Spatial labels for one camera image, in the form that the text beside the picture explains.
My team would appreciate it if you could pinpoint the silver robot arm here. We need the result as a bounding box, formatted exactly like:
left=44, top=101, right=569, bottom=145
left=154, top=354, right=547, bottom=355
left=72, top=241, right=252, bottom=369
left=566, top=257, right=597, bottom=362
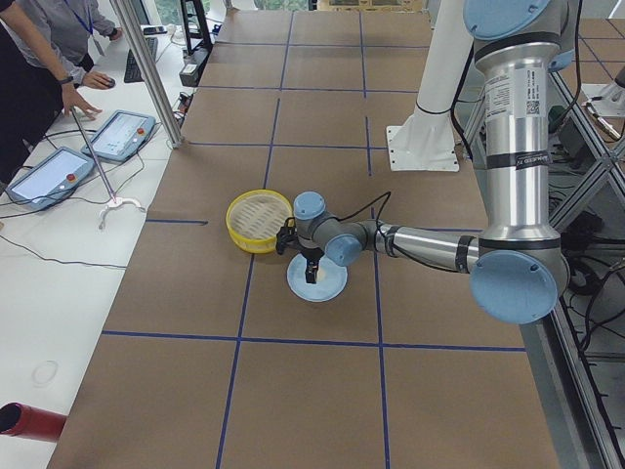
left=286, top=1, right=581, bottom=324

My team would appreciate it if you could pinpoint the light blue plate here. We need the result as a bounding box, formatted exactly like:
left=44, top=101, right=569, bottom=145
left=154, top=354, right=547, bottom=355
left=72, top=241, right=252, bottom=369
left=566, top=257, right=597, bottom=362
left=286, top=254, right=348, bottom=302

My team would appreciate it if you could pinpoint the white steamed bun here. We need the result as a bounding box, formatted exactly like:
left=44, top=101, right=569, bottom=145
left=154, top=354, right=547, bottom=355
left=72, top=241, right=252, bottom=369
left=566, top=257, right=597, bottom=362
left=315, top=267, right=327, bottom=283

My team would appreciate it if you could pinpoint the aluminium frame post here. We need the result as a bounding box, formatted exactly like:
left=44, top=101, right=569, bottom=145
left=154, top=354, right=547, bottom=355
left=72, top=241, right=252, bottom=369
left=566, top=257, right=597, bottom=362
left=110, top=0, right=184, bottom=149

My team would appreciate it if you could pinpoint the far teach pendant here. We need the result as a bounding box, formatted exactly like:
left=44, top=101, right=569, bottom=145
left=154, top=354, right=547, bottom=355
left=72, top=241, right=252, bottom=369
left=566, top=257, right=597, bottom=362
left=90, top=109, right=156, bottom=162

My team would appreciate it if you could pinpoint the person in black shirt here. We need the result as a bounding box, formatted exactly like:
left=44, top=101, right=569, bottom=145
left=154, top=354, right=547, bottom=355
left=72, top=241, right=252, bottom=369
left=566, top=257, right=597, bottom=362
left=1, top=1, right=101, bottom=186

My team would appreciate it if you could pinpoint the near teach pendant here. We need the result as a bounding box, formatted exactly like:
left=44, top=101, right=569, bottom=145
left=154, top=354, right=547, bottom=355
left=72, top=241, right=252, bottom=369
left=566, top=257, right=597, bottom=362
left=7, top=147, right=95, bottom=210

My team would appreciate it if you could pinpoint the black camera cable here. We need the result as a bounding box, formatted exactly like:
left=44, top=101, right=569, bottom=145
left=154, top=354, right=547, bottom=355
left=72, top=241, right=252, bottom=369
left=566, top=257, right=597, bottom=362
left=336, top=191, right=393, bottom=231

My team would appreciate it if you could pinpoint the red cylinder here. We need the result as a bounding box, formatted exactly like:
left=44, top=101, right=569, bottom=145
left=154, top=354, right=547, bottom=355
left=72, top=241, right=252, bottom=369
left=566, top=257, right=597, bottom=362
left=1, top=403, right=66, bottom=443

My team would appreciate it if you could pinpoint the pink metal rod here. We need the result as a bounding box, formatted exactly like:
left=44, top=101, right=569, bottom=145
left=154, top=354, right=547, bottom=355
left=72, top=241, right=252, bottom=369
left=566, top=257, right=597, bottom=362
left=69, top=107, right=117, bottom=206

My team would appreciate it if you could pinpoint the person in grey shirt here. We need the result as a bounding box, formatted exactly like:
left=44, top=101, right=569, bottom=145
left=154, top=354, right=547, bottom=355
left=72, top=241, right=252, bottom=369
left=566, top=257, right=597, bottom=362
left=17, top=1, right=122, bottom=90

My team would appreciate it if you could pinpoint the white camera stand base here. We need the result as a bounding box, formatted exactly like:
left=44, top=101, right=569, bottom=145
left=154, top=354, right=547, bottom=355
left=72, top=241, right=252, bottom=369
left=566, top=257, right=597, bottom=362
left=387, top=1, right=471, bottom=172

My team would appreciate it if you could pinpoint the black keyboard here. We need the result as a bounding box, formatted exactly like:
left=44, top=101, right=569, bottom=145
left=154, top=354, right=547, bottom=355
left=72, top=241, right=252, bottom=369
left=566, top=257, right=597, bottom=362
left=123, top=36, right=160, bottom=84

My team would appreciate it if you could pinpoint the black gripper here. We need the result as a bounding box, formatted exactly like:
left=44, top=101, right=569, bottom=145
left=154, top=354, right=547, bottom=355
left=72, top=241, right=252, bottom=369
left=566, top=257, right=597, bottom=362
left=300, top=247, right=323, bottom=284

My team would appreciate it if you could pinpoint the teach pendant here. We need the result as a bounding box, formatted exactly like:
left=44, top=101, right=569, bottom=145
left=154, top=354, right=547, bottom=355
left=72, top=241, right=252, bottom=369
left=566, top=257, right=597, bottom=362
left=7, top=147, right=95, bottom=210
left=90, top=109, right=156, bottom=162

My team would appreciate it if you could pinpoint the yellow round steamer basket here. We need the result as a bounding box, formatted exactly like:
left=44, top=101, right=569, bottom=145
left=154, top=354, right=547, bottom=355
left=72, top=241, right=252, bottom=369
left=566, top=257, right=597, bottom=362
left=226, top=190, right=292, bottom=254

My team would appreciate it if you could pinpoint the black device with label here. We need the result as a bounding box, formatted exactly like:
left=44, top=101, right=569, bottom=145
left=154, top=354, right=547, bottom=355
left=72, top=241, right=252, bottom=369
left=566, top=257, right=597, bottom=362
left=179, top=47, right=210, bottom=87

